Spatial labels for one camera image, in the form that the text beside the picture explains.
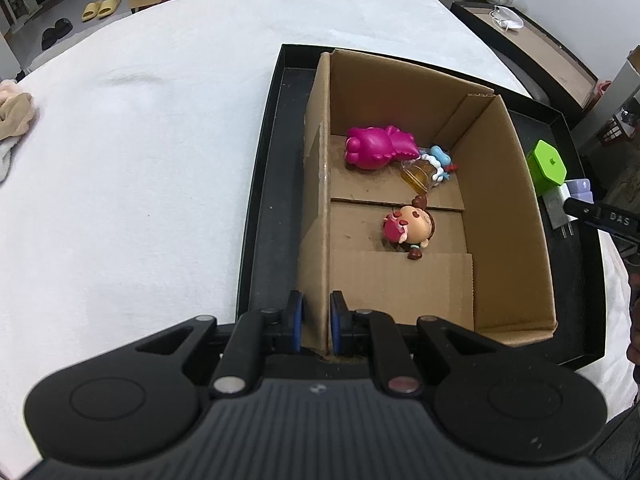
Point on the green hexagonal container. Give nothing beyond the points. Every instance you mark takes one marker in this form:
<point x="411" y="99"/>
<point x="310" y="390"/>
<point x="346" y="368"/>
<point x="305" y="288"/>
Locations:
<point x="547" y="167"/>

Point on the brown-lined black tray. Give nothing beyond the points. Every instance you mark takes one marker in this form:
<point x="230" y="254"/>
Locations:
<point x="540" y="50"/>

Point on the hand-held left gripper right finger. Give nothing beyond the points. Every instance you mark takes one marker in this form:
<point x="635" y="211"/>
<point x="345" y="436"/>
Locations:
<point x="336" y="327"/>

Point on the white charger plug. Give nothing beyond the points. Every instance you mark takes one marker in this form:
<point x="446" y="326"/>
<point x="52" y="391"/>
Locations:
<point x="556" y="207"/>

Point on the beige clothing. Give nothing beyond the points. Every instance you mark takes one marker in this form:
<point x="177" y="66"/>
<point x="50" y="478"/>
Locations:
<point x="15" y="110"/>

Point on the brown-haired doll figurine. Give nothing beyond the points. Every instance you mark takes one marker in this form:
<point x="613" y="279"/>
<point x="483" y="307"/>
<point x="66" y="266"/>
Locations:
<point x="407" y="225"/>

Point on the large black tray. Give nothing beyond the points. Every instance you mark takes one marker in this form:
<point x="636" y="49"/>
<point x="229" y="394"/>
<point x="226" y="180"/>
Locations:
<point x="270" y="210"/>

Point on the yellow slipper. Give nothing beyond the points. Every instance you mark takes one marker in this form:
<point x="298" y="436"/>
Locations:
<point x="91" y="11"/>
<point x="110" y="7"/>

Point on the magenta bear figurine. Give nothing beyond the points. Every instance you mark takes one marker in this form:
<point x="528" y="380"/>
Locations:
<point x="375" y="147"/>

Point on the white face mask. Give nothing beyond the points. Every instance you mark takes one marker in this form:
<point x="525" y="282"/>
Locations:
<point x="507" y="17"/>

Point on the grey desk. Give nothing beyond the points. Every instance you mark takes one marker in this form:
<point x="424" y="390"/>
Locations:
<point x="627" y="75"/>

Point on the white cloth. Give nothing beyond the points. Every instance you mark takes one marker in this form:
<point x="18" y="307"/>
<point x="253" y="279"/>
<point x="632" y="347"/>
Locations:
<point x="7" y="160"/>

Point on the light purple adapter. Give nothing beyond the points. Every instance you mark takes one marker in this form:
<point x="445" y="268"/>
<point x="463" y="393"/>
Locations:
<point x="580" y="191"/>

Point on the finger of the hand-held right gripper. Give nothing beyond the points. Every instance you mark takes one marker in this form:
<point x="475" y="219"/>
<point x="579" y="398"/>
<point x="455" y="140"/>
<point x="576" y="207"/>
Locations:
<point x="600" y="217"/>

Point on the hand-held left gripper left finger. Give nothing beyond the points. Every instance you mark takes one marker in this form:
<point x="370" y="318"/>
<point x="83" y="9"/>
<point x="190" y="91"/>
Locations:
<point x="298" y="322"/>

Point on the cardboard box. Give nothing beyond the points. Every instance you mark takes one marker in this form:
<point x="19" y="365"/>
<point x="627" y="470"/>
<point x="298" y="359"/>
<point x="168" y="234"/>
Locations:
<point x="500" y="240"/>

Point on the red and white package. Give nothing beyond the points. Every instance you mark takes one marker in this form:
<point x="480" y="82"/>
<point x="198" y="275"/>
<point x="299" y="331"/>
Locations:
<point x="617" y="130"/>

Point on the blue figurine with glass jar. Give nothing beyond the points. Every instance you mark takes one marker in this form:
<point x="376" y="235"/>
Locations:
<point x="430" y="170"/>

